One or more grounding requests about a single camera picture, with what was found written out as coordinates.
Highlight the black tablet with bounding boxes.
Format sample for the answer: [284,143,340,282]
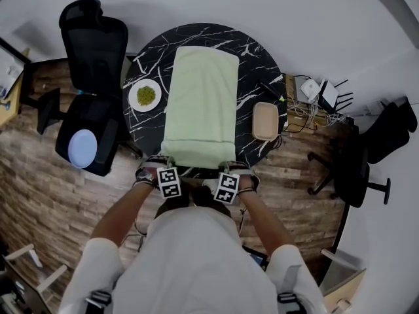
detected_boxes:
[242,245,269,271]

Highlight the person in white shirt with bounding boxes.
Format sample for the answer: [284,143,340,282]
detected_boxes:
[58,206,328,314]

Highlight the white wooden frame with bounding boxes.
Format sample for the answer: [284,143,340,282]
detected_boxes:
[5,243,68,304]

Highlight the wooden cabinet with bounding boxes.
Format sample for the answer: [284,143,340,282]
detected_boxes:
[282,73,348,133]

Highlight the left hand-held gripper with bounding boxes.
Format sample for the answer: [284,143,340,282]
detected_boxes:
[140,155,182,200]

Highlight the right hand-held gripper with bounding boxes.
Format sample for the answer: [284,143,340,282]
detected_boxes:
[213,161,260,205]

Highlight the tangle of cables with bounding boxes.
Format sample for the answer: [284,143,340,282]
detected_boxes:
[283,99,346,133]

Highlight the white square device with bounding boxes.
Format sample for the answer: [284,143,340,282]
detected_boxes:
[300,78,321,104]

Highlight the wooden desk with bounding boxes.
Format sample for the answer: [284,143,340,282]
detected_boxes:
[0,73,24,128]

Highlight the person's right forearm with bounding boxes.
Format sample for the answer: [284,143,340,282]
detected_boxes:
[238,188,295,258]

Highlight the grey shoulder strap with buckle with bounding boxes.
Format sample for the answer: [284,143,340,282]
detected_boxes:
[276,265,308,314]
[85,289,114,310]

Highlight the beige rectangular container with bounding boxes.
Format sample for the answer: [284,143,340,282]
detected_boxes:
[251,101,280,141]

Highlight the white router with antennas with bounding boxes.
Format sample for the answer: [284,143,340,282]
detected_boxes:
[319,79,354,114]

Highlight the black floor cable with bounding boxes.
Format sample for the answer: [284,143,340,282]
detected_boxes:
[132,217,150,253]

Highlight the white storage box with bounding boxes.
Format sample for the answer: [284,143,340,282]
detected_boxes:
[319,249,367,314]

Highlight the white plate of green peas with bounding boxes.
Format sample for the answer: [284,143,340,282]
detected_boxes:
[128,78,162,113]

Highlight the person's brown trousers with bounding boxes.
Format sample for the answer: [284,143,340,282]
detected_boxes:
[155,184,233,220]

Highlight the black mesh headrest office chair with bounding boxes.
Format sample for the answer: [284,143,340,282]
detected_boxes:
[36,0,143,177]

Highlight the person's left forearm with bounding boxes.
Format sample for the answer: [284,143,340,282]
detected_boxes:
[91,178,156,245]

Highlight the light green towel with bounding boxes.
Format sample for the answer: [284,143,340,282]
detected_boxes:
[160,46,240,169]

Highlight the silver wristwatch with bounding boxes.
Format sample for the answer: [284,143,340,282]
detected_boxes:
[136,168,155,186]

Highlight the computer monitor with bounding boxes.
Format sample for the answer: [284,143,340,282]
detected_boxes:
[0,37,32,93]

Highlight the black marker pen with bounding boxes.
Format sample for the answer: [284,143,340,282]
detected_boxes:
[259,81,286,103]

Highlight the blue round plate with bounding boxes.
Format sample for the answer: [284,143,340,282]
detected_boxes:
[67,128,98,169]

